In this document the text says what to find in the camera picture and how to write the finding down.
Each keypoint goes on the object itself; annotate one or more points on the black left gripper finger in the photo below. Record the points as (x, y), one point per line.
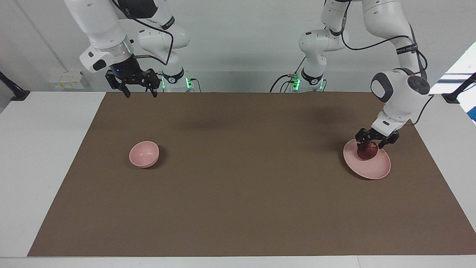
(391, 140)
(361, 136)

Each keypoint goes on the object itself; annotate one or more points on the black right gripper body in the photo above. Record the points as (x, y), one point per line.
(128, 70)

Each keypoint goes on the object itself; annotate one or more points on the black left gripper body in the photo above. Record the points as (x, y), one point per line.
(377, 136)

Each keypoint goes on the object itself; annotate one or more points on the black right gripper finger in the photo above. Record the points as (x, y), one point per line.
(117, 82)
(153, 80)

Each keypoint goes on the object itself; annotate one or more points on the red apple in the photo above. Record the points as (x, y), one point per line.
(367, 153)

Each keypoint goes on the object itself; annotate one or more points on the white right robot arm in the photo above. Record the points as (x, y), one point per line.
(100, 26)

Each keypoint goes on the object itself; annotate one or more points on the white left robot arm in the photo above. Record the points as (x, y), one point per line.
(405, 93)

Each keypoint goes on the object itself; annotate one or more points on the pink plate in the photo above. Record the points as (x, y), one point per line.
(372, 169)

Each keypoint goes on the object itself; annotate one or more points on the pink bowl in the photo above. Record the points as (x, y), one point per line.
(143, 154)

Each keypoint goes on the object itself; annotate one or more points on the black clamp stand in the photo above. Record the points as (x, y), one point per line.
(16, 95)
(455, 96)

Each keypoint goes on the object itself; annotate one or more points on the blue object at edge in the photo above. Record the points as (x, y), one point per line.
(473, 114)

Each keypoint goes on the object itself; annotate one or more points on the brown table mat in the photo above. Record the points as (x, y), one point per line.
(245, 193)

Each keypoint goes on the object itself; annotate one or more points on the white wall socket box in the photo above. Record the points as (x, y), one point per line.
(67, 80)

